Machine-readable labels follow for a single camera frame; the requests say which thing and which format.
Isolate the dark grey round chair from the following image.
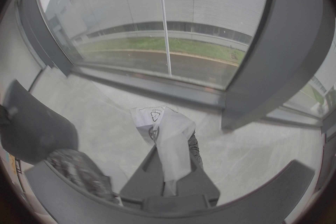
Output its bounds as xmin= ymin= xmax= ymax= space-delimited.
xmin=0 ymin=79 xmax=79 ymax=166

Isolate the black plastic bag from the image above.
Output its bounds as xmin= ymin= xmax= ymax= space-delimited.
xmin=46 ymin=149 xmax=120 ymax=204

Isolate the crumpled black plastic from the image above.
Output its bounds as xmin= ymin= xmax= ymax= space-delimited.
xmin=188 ymin=131 xmax=205 ymax=169

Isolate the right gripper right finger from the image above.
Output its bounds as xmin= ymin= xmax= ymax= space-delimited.
xmin=176 ymin=157 xmax=221 ymax=202

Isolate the white printed plastic wrapper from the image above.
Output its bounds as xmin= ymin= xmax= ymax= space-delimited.
xmin=130 ymin=105 xmax=197 ymax=197

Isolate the window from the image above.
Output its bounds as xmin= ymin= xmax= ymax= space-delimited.
xmin=14 ymin=0 xmax=336 ymax=135

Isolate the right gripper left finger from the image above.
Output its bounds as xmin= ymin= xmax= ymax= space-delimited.
xmin=120 ymin=144 xmax=165 ymax=199

